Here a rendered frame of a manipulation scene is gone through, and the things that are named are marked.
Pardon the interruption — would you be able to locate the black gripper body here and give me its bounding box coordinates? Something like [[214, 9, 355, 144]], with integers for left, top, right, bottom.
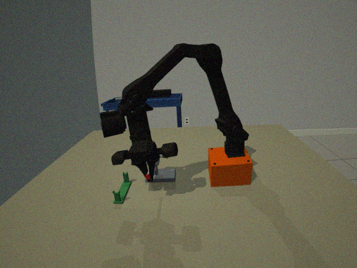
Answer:
[[111, 128, 178, 165]]

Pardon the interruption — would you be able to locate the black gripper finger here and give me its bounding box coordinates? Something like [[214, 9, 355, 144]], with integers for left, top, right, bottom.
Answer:
[[147, 155, 160, 182], [131, 161, 148, 176]]

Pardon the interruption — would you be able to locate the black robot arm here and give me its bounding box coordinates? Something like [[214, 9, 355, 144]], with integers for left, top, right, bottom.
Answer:
[[100, 43, 249, 163]]

